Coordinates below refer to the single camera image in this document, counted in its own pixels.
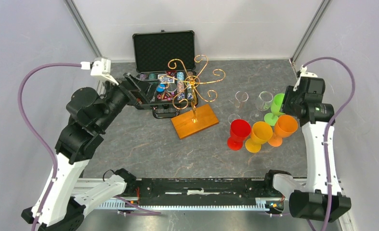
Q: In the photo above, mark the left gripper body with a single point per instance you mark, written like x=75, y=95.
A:
x=135, y=96

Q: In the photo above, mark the clear wine glass front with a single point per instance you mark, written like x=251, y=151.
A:
x=241, y=98

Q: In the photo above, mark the clear wine glass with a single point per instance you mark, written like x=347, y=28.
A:
x=241, y=98
x=263, y=103

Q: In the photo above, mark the red wine glass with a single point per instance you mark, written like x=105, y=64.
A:
x=239, y=131

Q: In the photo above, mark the clear wine glass back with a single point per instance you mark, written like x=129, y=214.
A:
x=263, y=103

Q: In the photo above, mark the yellow wine glass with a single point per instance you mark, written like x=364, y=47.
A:
x=260, y=134

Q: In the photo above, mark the green wine glass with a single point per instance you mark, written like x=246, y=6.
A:
x=272, y=117

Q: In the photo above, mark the orange wine glass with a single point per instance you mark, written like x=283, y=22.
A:
x=284, y=127

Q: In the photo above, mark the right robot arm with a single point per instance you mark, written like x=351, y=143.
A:
x=321, y=197

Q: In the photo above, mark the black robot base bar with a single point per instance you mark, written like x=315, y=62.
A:
x=202, y=191

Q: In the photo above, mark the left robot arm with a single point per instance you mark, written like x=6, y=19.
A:
x=90, y=115

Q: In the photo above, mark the orange wooden rack base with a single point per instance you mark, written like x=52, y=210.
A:
x=189, y=123

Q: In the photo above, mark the black poker chip case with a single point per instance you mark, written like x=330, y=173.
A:
x=152, y=52

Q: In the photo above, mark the gold wire glass rack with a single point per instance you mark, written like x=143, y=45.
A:
x=194, y=81

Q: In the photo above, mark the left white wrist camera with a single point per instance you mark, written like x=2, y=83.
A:
x=101, y=69

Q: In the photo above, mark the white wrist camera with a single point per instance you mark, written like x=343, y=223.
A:
x=101, y=69
x=301, y=74

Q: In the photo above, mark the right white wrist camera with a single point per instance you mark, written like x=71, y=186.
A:
x=301, y=74

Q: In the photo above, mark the white slotted cable duct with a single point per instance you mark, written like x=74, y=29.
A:
x=259, y=205

